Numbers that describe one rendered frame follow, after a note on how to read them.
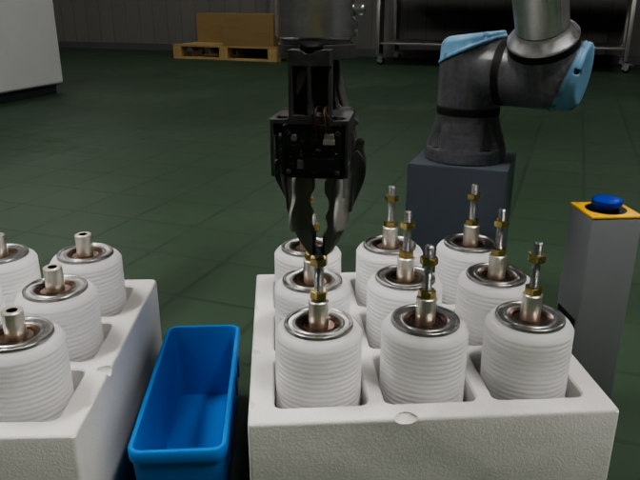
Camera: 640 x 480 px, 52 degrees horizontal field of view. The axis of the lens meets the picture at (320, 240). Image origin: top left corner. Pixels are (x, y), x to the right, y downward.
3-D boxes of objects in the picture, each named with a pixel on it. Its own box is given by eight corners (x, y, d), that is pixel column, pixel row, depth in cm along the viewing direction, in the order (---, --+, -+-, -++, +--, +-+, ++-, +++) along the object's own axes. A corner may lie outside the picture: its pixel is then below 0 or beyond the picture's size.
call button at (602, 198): (584, 208, 92) (587, 193, 91) (611, 207, 92) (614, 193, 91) (597, 216, 88) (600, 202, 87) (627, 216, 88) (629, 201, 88)
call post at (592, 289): (543, 391, 104) (569, 204, 93) (587, 390, 104) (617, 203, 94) (562, 418, 97) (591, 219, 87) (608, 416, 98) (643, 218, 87)
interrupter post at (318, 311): (329, 332, 70) (329, 304, 69) (307, 331, 71) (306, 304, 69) (330, 322, 73) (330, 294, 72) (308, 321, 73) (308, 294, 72)
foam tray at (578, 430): (260, 373, 109) (256, 273, 103) (490, 365, 111) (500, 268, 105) (253, 562, 72) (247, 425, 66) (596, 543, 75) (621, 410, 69)
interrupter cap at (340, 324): (352, 345, 68) (352, 338, 68) (280, 342, 68) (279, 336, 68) (353, 312, 75) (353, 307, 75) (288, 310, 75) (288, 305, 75)
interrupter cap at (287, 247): (340, 243, 96) (340, 239, 96) (326, 262, 89) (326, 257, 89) (290, 238, 98) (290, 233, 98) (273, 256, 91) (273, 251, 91)
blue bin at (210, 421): (173, 393, 103) (168, 326, 99) (243, 390, 104) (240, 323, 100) (134, 540, 75) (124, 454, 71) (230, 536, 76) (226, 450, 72)
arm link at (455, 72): (452, 98, 131) (457, 28, 126) (518, 105, 123) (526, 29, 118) (424, 106, 121) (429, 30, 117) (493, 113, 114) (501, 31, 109)
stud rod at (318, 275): (315, 312, 70) (315, 247, 68) (312, 309, 71) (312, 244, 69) (324, 311, 71) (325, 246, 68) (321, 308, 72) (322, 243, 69)
